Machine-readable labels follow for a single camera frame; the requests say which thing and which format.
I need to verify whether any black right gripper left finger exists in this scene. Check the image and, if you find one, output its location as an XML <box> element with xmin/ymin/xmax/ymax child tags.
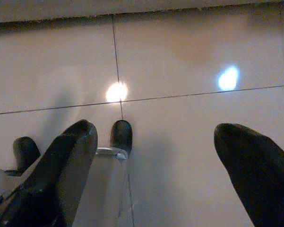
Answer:
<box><xmin>0</xmin><ymin>119</ymin><xmax>99</xmax><ymax>227</ymax></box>

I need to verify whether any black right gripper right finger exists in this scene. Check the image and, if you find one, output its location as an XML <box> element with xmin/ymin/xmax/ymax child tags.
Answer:
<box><xmin>213</xmin><ymin>122</ymin><xmax>284</xmax><ymax>227</ymax></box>

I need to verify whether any robot left leg black foot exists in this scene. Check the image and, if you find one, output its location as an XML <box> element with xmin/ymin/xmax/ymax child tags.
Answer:
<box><xmin>0</xmin><ymin>136</ymin><xmax>42</xmax><ymax>201</ymax></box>

